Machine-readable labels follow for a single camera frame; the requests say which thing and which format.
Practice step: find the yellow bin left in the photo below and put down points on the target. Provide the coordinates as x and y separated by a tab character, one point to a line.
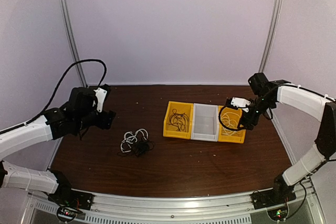
178	120

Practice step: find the yellow bin right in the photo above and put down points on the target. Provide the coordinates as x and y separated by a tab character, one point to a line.
230	118

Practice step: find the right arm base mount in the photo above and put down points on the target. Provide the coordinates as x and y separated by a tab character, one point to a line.
273	200

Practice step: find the left aluminium corner post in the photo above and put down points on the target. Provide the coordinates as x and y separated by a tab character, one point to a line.
69	31

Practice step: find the white plastic bin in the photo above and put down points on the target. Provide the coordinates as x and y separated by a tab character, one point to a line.
205	124

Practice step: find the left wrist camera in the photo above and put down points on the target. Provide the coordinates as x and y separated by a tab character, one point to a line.
101	93

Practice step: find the aluminium corner post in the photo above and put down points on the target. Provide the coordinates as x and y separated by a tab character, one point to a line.
69	31
276	10

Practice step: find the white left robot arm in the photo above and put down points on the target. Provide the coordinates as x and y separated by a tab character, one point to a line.
83	110

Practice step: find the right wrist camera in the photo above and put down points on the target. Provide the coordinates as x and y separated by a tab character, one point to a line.
238	103

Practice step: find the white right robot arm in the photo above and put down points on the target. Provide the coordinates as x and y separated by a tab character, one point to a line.
307	114

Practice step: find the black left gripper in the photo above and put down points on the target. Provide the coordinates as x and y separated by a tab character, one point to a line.
106	120

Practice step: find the aluminium front rail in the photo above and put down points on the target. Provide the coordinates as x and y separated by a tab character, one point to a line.
232	208

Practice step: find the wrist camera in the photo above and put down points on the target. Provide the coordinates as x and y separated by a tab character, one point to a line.
101	93
238	103

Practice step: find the right aluminium corner post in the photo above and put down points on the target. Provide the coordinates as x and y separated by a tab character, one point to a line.
276	10

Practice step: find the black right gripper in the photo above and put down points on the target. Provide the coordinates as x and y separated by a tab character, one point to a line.
244	120

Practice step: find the yellow bin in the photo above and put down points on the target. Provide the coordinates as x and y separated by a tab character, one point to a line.
230	118
178	120

